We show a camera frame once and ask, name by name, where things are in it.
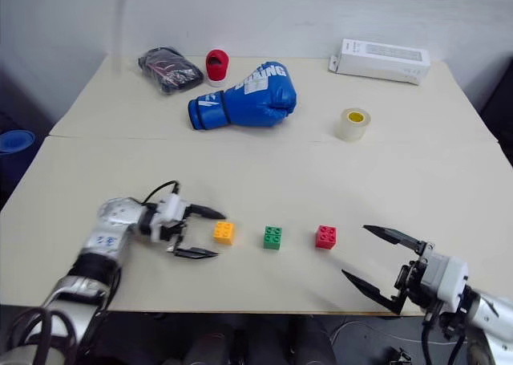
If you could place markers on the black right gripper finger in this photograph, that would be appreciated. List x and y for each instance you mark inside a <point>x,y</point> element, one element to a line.
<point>372,289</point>
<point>394,236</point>

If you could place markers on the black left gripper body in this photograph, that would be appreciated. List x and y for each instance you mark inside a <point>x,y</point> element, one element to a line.
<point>180,232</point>

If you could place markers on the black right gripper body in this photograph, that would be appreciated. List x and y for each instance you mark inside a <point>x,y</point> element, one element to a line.
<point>409,281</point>

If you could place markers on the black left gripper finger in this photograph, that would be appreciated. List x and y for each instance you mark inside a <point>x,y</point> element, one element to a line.
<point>206,212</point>
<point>196,253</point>

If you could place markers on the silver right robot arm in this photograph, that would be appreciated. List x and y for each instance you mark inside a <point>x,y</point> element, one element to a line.
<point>494,313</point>

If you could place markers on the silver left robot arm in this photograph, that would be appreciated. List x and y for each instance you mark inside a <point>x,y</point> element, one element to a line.
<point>107,236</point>

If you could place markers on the orange toy brick cube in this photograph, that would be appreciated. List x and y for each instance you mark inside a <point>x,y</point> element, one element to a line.
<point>224,233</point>

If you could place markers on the red toy brick cube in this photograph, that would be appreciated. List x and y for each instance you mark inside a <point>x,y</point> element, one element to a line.
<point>325,238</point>

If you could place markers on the green toy brick cube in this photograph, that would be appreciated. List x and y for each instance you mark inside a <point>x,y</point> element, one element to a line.
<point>273,238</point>

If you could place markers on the small black floor object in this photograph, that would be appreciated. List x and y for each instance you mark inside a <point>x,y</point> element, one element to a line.
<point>398,357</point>

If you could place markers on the clear tape roll yellow core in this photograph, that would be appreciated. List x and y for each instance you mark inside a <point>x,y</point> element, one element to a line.
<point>352,130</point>

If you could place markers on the blue boxing glove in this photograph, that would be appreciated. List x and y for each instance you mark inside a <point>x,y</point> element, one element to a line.
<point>256,104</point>

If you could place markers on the red cup on white base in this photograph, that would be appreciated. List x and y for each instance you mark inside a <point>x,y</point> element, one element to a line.
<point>216,74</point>

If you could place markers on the black item in plastic bag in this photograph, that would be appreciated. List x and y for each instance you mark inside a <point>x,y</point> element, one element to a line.
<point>168,70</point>

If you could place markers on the dark furniture piece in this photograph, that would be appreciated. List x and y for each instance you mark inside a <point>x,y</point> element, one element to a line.
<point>501,100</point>

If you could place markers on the white cardboard box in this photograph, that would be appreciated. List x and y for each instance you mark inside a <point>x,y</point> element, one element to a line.
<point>380,61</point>

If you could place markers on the blue bucket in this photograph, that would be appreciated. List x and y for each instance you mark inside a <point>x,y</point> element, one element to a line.
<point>14,142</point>

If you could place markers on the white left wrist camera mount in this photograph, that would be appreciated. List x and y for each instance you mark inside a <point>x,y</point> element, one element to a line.
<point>173,208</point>

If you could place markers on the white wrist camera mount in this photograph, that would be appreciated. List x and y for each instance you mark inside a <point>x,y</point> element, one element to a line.
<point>173,208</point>
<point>449,272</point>

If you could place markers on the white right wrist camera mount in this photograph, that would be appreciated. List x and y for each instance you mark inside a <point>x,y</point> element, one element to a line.
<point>449,272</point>

